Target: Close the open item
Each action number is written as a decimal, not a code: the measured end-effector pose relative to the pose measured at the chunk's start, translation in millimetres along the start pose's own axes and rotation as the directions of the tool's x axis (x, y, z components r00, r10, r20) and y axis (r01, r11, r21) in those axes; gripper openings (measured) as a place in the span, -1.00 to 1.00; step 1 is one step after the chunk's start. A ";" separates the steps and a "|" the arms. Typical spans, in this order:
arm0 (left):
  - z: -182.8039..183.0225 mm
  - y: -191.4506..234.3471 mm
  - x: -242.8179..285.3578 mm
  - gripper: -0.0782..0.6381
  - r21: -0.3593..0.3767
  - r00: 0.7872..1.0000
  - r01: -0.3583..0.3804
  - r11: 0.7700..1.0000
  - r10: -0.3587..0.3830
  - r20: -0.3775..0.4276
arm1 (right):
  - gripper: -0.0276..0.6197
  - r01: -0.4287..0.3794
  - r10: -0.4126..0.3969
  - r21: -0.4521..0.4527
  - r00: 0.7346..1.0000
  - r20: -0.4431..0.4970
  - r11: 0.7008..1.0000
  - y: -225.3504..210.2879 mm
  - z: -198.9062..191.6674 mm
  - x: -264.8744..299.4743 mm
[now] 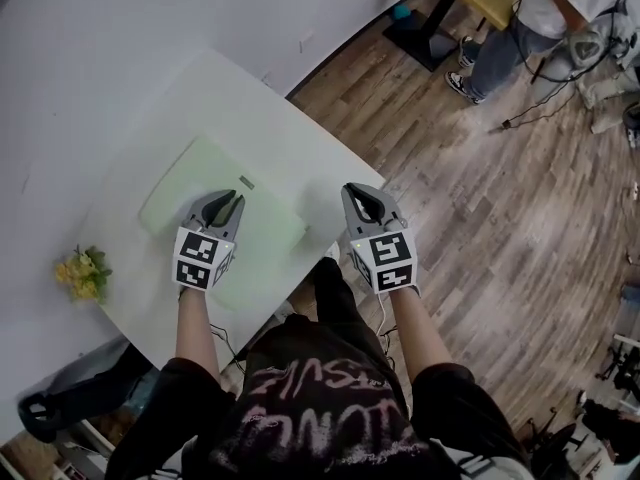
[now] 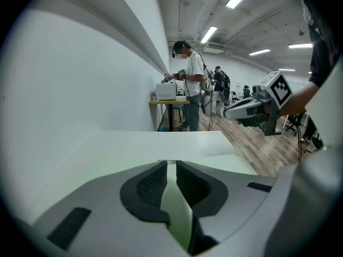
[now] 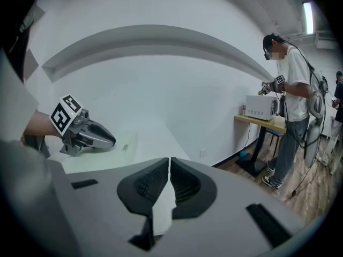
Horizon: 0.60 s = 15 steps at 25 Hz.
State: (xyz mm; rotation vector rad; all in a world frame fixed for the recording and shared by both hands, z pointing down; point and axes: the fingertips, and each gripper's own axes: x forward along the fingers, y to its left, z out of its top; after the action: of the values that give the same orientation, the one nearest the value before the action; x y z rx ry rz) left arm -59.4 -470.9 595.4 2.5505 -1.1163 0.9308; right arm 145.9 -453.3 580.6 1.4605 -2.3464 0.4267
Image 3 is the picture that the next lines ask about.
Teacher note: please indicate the ceiling light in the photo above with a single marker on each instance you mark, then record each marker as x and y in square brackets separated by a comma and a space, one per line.
[308, 17]

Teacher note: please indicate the wall socket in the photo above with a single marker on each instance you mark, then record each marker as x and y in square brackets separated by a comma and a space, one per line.
[203, 152]

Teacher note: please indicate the white microwave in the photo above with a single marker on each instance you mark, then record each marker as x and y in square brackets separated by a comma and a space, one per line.
[260, 108]

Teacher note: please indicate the white air conditioner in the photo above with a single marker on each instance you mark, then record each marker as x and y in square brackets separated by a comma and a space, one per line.
[325, 40]

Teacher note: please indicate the yellow wooden desk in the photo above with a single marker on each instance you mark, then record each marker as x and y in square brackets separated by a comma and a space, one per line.
[268, 124]

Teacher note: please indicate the black office chair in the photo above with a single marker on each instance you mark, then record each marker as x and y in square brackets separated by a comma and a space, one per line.
[34, 146]

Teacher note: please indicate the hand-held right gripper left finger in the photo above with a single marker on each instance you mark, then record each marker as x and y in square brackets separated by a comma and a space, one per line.
[107, 197]

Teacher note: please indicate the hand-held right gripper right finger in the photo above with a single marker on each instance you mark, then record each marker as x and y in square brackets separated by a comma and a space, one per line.
[235, 197]

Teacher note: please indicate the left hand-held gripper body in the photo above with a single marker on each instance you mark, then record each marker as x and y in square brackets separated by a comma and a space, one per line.
[64, 114]

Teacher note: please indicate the person's left forearm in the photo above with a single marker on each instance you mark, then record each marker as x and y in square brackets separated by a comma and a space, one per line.
[40, 124]

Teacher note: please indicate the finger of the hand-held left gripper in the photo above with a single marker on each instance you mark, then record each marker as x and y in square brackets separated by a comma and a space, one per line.
[99, 127]
[93, 141]

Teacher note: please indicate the small teal object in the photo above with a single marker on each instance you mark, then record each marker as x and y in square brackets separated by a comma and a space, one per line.
[243, 155]

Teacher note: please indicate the blue chair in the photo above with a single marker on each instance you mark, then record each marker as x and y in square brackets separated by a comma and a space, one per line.
[277, 134]

